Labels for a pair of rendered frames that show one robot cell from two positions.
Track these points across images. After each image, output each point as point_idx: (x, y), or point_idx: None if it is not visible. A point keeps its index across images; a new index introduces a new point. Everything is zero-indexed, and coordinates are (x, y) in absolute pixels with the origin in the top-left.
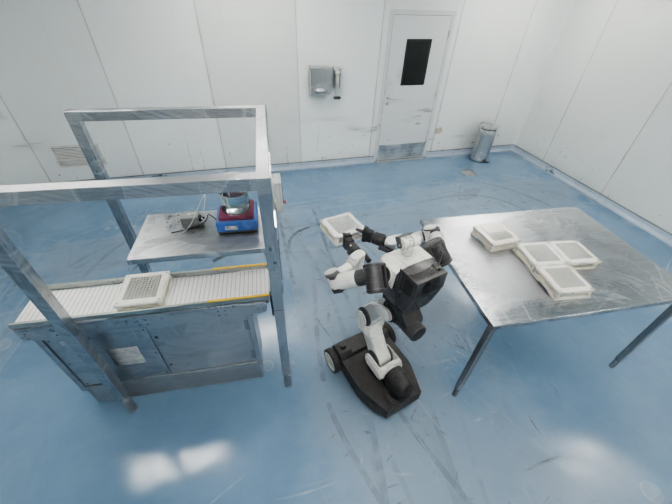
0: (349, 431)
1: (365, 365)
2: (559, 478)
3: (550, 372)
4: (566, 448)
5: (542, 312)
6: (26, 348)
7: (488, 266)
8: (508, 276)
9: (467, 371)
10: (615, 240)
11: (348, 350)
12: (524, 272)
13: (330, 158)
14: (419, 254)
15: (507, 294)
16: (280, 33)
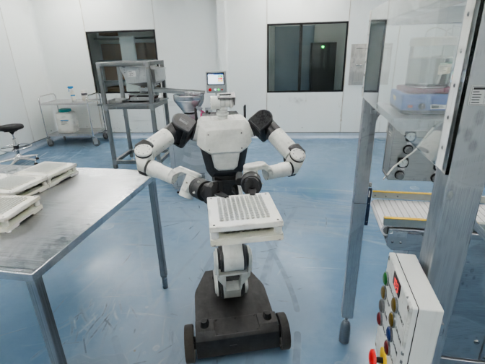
0: (282, 287)
1: (246, 301)
2: (149, 239)
3: (58, 279)
4: (124, 245)
5: (105, 170)
6: None
7: (77, 198)
8: (77, 189)
9: (163, 243)
10: None
11: (261, 313)
12: (53, 189)
13: None
14: (210, 117)
15: (108, 180)
16: None
